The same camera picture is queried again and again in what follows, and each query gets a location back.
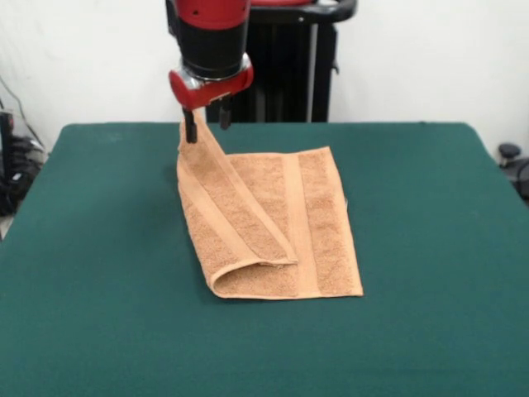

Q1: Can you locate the black box with red light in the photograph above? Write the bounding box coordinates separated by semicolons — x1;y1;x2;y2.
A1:
0;110;16;183

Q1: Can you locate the tan terry towel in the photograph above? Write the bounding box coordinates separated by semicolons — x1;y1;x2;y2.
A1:
176;110;365;299

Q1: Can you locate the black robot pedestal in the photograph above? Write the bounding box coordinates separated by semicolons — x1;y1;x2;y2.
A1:
204;0;359;124

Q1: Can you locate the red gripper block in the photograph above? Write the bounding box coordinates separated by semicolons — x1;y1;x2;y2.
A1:
168;53;255;144

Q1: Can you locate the dark green table cloth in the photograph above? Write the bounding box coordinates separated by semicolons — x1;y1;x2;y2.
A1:
0;122;529;397

